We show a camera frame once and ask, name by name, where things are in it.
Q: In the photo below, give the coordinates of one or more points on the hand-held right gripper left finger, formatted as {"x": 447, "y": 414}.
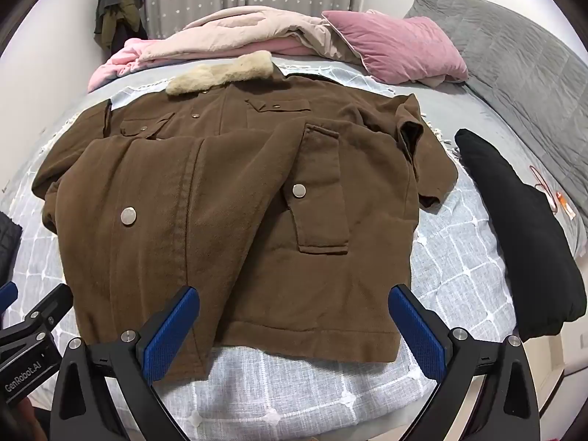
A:
{"x": 171, "y": 330}

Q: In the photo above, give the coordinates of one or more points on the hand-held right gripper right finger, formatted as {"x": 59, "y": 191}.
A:
{"x": 417, "y": 334}

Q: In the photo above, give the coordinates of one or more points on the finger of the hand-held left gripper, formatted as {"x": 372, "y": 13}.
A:
{"x": 48, "y": 308}
{"x": 8, "y": 297}

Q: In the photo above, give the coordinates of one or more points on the brown coat with fur collar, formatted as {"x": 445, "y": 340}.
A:
{"x": 229, "y": 193}

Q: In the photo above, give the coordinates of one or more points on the dark hanging clothes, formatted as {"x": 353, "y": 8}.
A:
{"x": 115, "y": 14}

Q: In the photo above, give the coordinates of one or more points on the black quilted garment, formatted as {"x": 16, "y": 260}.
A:
{"x": 9, "y": 243}

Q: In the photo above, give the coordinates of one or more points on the grey checked fringed blanket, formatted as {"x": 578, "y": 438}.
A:
{"x": 298, "y": 390}

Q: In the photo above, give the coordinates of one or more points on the pink blanket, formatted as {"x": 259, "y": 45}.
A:
{"x": 119, "y": 62}

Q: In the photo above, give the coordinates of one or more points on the pink velvet pillow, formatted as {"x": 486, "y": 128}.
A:
{"x": 395, "y": 46}

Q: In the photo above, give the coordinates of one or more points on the grey quilted pillow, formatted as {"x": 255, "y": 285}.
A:
{"x": 514, "y": 55}

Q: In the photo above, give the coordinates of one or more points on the pink garment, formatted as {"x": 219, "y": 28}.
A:
{"x": 229, "y": 32}

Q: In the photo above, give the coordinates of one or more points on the beige bed frame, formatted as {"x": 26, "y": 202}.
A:
{"x": 546, "y": 358}

